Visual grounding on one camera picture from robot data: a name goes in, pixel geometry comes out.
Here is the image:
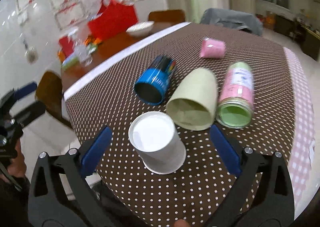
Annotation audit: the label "white paper cup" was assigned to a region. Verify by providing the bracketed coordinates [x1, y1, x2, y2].
[128, 111, 187, 174]

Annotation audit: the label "pale green cup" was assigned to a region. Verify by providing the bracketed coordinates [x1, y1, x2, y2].
[166, 67, 219, 131]

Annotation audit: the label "small pink cup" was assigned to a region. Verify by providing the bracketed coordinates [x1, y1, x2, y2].
[200, 38, 226, 59]

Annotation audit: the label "person's left hand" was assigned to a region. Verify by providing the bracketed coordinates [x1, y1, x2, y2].
[7, 139, 27, 179]

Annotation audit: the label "person's right hand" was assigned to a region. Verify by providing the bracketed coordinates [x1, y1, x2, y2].
[173, 219, 190, 227]

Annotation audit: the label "wooden chair near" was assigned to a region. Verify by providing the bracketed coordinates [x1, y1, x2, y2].
[35, 70, 73, 130]

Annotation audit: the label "wooden chair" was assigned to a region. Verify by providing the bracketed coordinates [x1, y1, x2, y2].
[35, 70, 73, 130]
[148, 10, 185, 24]

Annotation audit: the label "pink checked cloth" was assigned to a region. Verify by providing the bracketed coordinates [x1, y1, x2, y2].
[284, 48, 315, 206]

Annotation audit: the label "green tray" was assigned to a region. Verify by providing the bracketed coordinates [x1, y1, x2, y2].
[61, 44, 97, 71]

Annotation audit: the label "brown polka dot tablecloth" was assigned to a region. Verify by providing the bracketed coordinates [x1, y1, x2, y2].
[64, 23, 295, 226]

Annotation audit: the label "red packet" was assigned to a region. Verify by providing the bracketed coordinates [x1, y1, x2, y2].
[59, 35, 74, 57]

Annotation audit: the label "clear spray bottle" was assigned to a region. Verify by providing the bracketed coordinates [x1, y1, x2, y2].
[68, 27, 92, 66]

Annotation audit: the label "pink green labelled jar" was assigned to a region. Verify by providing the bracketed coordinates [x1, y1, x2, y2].
[216, 61, 254, 129]

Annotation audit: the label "blue black can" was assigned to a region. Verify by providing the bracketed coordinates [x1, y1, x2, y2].
[133, 55, 176, 105]

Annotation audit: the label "red bag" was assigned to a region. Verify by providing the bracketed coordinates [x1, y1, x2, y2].
[87, 0, 138, 41]

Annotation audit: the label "white ceramic bowl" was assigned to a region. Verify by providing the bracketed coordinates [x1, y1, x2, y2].
[126, 21, 155, 37]

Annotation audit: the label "dark wooden desk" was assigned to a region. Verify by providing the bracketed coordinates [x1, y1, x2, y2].
[293, 19, 319, 61]

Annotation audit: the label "wooden chair far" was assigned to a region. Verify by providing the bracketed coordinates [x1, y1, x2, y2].
[148, 10, 185, 24]

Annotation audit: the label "dark low cabinet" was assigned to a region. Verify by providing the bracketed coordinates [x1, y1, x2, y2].
[274, 15, 295, 37]

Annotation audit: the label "orange cardboard boxes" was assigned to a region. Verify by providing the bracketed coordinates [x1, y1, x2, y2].
[256, 12, 276, 30]

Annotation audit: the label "grey covered chair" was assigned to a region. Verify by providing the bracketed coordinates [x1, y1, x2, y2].
[200, 8, 263, 36]

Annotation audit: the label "round wall hanger ornament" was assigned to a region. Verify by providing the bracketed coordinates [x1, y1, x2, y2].
[25, 47, 39, 64]

